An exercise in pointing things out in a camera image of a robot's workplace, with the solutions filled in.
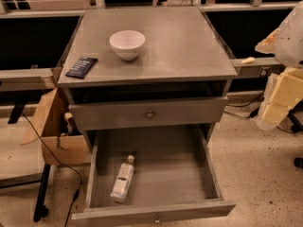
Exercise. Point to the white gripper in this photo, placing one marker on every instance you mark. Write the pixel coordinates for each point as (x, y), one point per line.
(290, 43)

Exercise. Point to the clear plastic bottle blue label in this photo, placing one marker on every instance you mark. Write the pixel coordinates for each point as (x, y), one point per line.
(123, 180)

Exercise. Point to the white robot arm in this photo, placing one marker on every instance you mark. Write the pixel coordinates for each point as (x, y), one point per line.
(288, 46)

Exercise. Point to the grey top drawer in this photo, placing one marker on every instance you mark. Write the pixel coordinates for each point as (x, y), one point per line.
(148, 113)

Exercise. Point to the grey drawer cabinet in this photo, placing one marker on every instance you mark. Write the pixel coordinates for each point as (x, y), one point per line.
(181, 58)

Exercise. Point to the grey open middle drawer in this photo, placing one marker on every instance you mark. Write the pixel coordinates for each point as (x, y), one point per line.
(173, 178)

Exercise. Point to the black stand base right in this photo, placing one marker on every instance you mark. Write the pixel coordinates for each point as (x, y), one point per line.
(295, 128)

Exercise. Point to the small yellow foam piece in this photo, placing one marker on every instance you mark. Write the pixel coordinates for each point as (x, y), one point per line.
(247, 60)

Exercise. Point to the white ceramic bowl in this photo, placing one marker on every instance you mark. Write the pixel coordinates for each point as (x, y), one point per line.
(127, 44)

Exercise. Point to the dark blue snack packet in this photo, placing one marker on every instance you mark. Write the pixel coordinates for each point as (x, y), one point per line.
(80, 69)

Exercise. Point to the brown cardboard box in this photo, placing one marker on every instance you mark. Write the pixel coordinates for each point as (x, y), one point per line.
(47, 126)

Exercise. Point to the black stand leg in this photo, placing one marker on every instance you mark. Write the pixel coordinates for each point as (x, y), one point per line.
(41, 210)

